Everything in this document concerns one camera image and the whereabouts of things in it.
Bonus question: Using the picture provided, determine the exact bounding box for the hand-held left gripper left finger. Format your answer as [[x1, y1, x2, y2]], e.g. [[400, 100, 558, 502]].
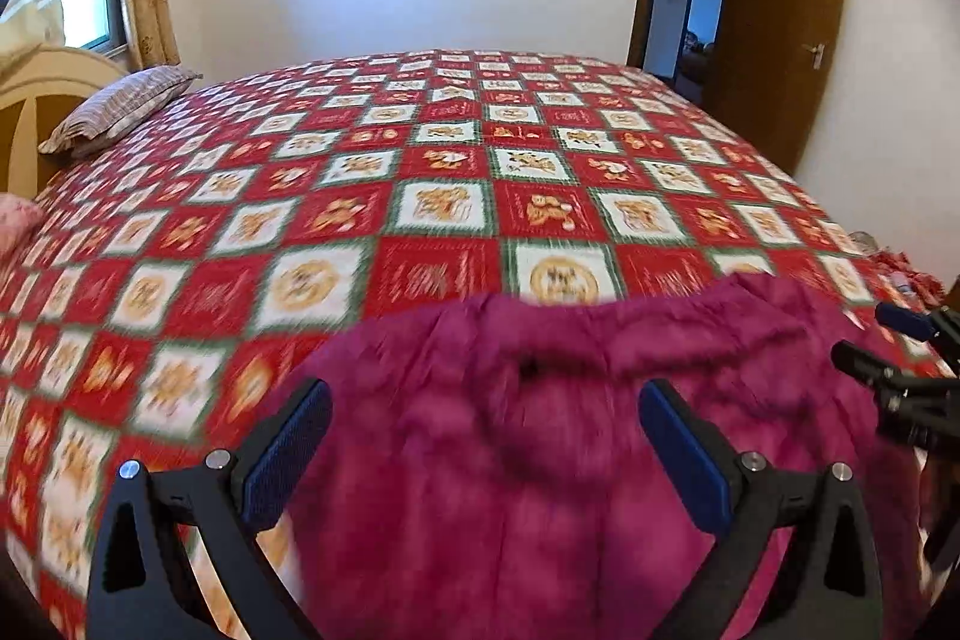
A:
[[86, 377, 333, 640]]

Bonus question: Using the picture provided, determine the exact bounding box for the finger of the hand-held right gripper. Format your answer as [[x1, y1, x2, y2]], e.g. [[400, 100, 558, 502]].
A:
[[831, 340, 960, 405], [876, 301, 960, 371]]

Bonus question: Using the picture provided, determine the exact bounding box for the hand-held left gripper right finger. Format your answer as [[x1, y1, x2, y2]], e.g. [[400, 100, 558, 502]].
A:
[[639, 380, 886, 640]]

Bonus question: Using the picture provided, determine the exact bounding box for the magenta puffer jacket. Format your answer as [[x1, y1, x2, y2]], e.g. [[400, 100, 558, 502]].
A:
[[281, 272, 931, 640]]

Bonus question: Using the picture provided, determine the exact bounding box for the pile of clutter on floor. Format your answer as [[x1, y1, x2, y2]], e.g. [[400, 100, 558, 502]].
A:
[[851, 231, 946, 304]]

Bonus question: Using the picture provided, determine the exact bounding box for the brown wooden door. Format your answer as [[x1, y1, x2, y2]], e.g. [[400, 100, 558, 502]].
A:
[[705, 0, 848, 176]]

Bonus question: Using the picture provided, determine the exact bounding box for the red checkered bedspread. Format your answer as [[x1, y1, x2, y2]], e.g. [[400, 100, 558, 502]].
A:
[[0, 47, 938, 640]]

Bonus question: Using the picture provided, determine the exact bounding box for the pink floral folded blanket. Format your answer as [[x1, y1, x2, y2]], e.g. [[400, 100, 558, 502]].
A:
[[0, 194, 46, 255]]

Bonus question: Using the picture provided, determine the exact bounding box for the striped pillow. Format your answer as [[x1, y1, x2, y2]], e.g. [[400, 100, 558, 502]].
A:
[[37, 66, 203, 157]]

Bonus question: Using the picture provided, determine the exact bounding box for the cream wooden headboard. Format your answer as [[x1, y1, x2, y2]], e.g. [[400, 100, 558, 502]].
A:
[[0, 44, 128, 199]]

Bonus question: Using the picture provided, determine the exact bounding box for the wide beige sheer curtain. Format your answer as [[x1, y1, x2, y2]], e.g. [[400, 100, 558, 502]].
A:
[[0, 0, 68, 52]]

